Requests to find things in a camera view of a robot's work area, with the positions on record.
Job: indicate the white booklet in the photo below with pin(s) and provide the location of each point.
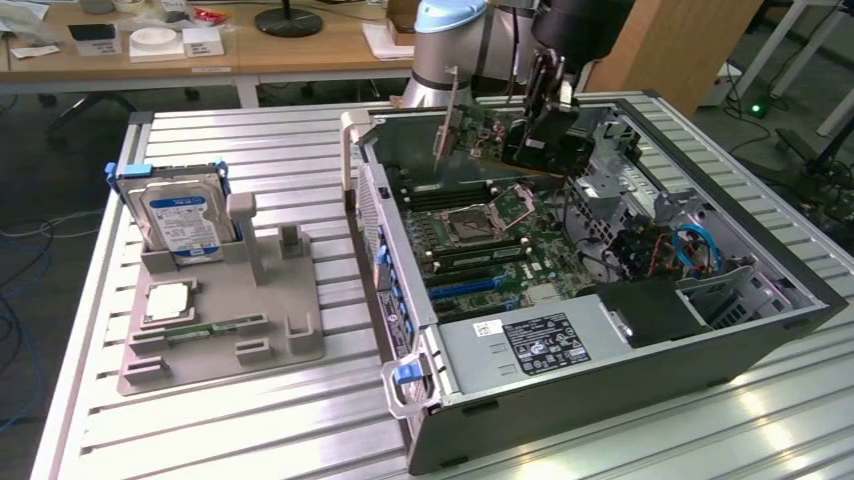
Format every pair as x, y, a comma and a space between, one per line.
383, 42

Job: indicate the white box black top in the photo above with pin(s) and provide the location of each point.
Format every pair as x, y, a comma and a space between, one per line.
93, 32

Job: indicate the black office chair base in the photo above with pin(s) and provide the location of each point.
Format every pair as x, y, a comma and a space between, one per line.
100, 102

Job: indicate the metal disk bay cage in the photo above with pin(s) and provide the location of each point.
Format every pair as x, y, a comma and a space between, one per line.
601, 200

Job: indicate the metal bay bracket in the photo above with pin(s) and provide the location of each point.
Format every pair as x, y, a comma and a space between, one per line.
734, 300

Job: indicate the CPU socket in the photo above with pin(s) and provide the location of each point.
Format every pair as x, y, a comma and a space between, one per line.
470, 225

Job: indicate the power strip green light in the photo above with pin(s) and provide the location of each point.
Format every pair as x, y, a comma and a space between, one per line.
755, 108

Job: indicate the green graphics card black cooler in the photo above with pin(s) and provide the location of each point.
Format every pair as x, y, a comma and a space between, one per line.
480, 135

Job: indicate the black stand base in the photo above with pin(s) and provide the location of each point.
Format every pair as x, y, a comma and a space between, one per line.
794, 142

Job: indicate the black round lamp base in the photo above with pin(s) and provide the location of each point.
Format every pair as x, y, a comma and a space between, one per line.
290, 24

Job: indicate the hard disk with blue caddy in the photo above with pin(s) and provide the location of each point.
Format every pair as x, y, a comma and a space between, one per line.
176, 220

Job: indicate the small red object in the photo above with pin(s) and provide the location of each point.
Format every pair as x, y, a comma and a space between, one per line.
207, 16

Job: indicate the green loose RAM stick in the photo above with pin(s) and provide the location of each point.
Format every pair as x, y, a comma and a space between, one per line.
200, 331

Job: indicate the silver CPU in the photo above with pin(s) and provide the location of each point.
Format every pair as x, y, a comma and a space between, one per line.
167, 300

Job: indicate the RAM stick in motherboard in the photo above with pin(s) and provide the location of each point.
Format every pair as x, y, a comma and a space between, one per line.
480, 257

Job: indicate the grey parts rack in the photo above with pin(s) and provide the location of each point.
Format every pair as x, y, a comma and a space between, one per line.
220, 300

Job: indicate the blue card retainer clip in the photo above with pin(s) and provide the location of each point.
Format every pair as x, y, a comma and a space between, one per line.
382, 255
391, 280

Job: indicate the wooden cabinet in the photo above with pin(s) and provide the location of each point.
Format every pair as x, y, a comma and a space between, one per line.
687, 50

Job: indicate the black open PC case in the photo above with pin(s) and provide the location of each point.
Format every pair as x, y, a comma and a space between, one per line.
601, 400

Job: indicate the wooden desk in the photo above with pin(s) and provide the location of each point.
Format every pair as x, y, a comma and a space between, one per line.
300, 55

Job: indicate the long expansion slot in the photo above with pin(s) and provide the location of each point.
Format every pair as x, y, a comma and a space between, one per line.
467, 288

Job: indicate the small white labelled box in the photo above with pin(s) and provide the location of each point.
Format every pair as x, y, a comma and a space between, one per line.
200, 37

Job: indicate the white box with round dish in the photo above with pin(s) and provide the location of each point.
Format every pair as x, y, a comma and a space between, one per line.
156, 40

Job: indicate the white paper slip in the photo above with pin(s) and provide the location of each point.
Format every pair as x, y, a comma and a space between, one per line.
33, 51

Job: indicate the metal socket cover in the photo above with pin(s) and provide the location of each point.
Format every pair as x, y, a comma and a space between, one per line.
516, 205

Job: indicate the grey power supply unit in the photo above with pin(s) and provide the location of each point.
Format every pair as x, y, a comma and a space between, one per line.
480, 350

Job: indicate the white table frame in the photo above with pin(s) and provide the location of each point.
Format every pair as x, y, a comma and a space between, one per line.
835, 110

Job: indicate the cardboard box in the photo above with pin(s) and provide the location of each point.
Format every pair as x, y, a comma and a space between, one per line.
400, 15

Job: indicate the blue case release latch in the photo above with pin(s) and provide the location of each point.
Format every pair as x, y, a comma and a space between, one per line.
408, 375

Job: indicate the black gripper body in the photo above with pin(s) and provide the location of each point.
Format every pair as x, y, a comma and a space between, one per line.
583, 27

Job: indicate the white tape roll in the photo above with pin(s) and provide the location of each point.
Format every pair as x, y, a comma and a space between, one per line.
128, 5

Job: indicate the green motherboard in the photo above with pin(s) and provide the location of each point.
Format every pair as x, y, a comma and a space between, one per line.
534, 250

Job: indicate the small grey object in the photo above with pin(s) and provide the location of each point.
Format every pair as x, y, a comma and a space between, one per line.
174, 16

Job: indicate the grey cup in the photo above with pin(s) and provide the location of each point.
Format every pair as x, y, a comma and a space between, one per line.
97, 6

